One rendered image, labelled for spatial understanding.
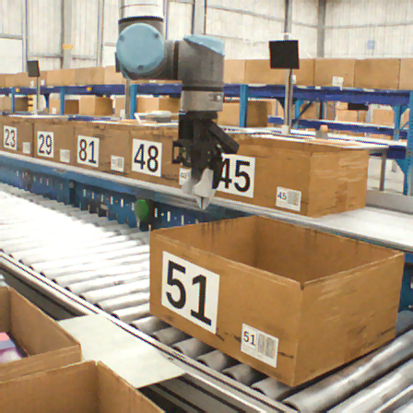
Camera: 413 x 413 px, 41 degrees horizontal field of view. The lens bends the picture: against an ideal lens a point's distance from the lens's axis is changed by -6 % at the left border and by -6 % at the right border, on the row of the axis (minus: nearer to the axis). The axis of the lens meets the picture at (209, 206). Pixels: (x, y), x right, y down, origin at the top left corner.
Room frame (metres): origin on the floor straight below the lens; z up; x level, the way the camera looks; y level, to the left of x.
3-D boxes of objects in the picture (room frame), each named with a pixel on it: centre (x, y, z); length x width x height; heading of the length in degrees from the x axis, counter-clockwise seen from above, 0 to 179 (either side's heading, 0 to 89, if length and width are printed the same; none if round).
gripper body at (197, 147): (1.24, 0.03, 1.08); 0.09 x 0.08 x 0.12; 134
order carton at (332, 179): (1.65, -0.22, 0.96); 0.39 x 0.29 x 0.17; 43
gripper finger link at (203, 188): (1.23, 0.02, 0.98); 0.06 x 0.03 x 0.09; 134
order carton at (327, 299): (1.02, -0.12, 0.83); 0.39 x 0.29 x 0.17; 40
